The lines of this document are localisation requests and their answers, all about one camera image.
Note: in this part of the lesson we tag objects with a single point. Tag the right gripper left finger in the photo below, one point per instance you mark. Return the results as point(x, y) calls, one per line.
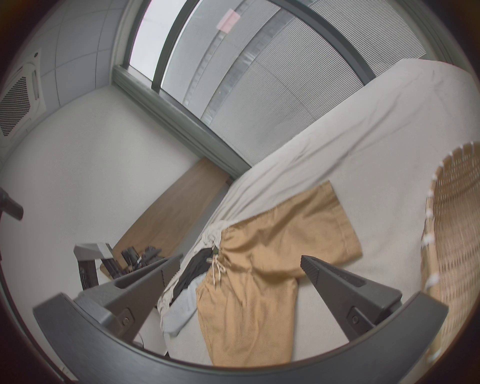
point(123, 300)

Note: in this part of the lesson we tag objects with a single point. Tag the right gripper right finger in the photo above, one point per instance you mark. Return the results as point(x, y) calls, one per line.
point(348, 296)

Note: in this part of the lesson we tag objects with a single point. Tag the tan shorts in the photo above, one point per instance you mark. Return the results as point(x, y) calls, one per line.
point(262, 243)

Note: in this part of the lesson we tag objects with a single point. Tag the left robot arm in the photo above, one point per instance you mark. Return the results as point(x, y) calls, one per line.
point(89, 270)

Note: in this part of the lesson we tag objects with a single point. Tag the round woven basket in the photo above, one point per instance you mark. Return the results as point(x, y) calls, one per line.
point(453, 225)

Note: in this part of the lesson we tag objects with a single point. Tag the bed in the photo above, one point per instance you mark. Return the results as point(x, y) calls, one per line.
point(375, 150)

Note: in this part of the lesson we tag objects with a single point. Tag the pile of clothes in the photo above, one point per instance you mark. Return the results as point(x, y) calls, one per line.
point(176, 315)

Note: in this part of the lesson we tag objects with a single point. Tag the white ceiling air vent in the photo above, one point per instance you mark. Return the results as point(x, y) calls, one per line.
point(18, 97)

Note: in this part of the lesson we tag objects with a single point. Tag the window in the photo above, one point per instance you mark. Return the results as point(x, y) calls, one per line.
point(281, 75)

